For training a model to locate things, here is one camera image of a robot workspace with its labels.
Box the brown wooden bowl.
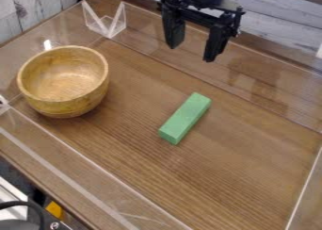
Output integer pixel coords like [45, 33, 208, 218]
[17, 45, 110, 119]

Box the black cable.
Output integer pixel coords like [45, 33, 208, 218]
[0, 200, 47, 230]

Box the clear acrylic enclosure wall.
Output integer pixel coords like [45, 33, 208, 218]
[0, 96, 193, 230]

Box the yellow tag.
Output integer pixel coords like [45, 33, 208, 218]
[46, 201, 63, 220]

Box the clear acrylic corner bracket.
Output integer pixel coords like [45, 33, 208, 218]
[81, 1, 127, 39]

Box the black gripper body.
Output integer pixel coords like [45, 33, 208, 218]
[160, 0, 246, 37]

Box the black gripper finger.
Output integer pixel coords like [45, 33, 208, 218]
[162, 4, 185, 49]
[205, 25, 230, 62]

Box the green rectangular block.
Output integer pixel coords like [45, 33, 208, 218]
[160, 92, 212, 145]

